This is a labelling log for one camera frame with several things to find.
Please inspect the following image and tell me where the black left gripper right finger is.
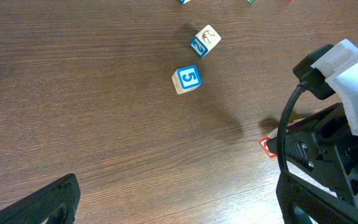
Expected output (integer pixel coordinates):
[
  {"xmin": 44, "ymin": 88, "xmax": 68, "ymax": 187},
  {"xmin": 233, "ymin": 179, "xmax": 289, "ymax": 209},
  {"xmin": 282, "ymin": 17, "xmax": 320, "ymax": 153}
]
[{"xmin": 276, "ymin": 172, "xmax": 358, "ymax": 223}]

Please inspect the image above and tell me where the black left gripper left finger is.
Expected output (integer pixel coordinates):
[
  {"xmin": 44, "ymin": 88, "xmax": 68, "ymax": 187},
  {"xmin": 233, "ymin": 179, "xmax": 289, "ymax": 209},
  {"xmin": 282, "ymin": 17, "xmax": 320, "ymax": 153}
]
[{"xmin": 0, "ymin": 174, "xmax": 81, "ymax": 223}]

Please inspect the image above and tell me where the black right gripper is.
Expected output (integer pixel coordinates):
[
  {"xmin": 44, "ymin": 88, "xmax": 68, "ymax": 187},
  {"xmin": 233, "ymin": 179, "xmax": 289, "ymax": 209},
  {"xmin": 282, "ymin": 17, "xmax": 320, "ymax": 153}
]
[{"xmin": 265, "ymin": 102, "xmax": 358, "ymax": 210}]

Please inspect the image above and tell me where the red sided wooden block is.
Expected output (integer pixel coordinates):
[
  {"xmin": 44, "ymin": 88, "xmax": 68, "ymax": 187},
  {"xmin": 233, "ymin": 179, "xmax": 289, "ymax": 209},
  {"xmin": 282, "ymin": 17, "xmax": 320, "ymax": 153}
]
[{"xmin": 258, "ymin": 126, "xmax": 306, "ymax": 159}]

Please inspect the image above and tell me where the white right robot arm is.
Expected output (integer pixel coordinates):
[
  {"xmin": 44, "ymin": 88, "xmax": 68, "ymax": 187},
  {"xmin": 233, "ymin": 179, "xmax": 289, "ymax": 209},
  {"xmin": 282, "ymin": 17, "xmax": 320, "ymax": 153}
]
[{"xmin": 285, "ymin": 39, "xmax": 358, "ymax": 208}]

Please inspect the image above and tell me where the blue number five block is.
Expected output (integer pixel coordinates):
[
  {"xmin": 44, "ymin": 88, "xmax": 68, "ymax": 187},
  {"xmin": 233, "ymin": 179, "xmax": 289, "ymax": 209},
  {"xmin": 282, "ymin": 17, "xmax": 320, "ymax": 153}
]
[{"xmin": 172, "ymin": 65, "xmax": 202, "ymax": 95}]

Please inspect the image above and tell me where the baseball picture wooden block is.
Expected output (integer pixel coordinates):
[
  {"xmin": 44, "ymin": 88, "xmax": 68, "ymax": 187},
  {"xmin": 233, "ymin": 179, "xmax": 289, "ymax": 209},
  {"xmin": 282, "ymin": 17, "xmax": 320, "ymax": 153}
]
[{"xmin": 190, "ymin": 24, "xmax": 221, "ymax": 58}]

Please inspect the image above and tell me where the blue top wooden block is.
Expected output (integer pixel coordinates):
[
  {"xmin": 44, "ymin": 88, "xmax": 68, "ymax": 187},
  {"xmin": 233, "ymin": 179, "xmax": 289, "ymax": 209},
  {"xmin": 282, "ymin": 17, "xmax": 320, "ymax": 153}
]
[{"xmin": 179, "ymin": 0, "xmax": 191, "ymax": 4}]

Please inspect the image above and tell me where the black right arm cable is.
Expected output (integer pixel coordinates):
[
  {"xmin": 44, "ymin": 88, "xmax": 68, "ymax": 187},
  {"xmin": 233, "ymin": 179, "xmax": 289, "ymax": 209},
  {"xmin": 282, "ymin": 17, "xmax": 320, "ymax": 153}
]
[{"xmin": 275, "ymin": 81, "xmax": 307, "ymax": 175}]

